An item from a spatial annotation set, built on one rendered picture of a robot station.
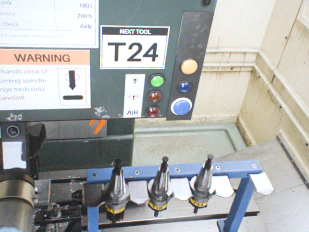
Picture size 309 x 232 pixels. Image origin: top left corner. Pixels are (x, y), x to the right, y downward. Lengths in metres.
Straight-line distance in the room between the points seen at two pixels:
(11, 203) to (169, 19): 0.41
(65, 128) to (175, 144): 0.72
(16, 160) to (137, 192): 0.32
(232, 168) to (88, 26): 0.63
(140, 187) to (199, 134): 1.18
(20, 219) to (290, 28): 1.35
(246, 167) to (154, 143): 1.00
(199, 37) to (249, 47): 1.35
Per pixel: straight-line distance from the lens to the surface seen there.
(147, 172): 0.96
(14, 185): 0.74
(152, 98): 0.60
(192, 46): 0.57
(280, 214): 1.56
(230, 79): 1.98
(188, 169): 0.99
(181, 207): 1.32
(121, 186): 0.89
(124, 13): 0.53
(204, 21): 0.55
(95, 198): 0.92
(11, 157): 0.76
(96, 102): 0.60
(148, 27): 0.54
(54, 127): 1.49
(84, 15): 0.52
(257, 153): 1.74
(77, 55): 0.55
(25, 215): 0.71
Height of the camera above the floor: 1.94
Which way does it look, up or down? 39 degrees down
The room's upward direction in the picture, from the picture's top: 7 degrees clockwise
